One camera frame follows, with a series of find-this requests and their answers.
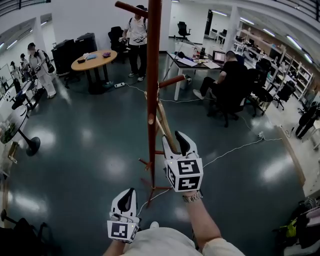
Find black office chair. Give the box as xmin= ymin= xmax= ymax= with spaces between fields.
xmin=107 ymin=26 xmax=131 ymax=63
xmin=0 ymin=209 xmax=55 ymax=256
xmin=174 ymin=21 xmax=192 ymax=42
xmin=247 ymin=58 xmax=275 ymax=117
xmin=207 ymin=67 xmax=253 ymax=128
xmin=273 ymin=80 xmax=297 ymax=111

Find silver wristwatch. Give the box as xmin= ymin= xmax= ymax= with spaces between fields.
xmin=181 ymin=191 xmax=204 ymax=203

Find person's left forearm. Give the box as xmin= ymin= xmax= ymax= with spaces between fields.
xmin=102 ymin=241 xmax=126 ymax=256

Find open laptop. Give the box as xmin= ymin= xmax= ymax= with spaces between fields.
xmin=211 ymin=50 xmax=227 ymax=63

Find round black pedestal table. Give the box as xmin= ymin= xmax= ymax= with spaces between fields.
xmin=0 ymin=104 xmax=41 ymax=157

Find wooden storage shelving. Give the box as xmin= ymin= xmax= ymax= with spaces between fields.
xmin=234 ymin=27 xmax=315 ymax=101

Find green bag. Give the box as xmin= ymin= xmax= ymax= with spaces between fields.
xmin=279 ymin=218 xmax=298 ymax=238

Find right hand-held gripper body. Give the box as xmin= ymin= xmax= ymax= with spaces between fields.
xmin=163 ymin=152 xmax=204 ymax=193

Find red-brown wooden coat rack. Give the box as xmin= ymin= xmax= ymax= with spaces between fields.
xmin=114 ymin=0 xmax=186 ymax=209

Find wooden hanger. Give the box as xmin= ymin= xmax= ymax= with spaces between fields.
xmin=144 ymin=82 xmax=178 ymax=154

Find white desk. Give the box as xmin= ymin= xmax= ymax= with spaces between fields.
xmin=166 ymin=49 xmax=226 ymax=101

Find round wooden table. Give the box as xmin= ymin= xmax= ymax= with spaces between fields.
xmin=71 ymin=49 xmax=118 ymax=95

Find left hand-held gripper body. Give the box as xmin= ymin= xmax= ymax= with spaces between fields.
xmin=106 ymin=211 xmax=141 ymax=244

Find person's cream shirt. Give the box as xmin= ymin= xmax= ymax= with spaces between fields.
xmin=119 ymin=226 xmax=247 ymax=256

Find person's right forearm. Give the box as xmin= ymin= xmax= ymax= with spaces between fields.
xmin=183 ymin=191 xmax=223 ymax=248

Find black equipment cases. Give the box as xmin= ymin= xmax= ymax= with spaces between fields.
xmin=51 ymin=32 xmax=98 ymax=76

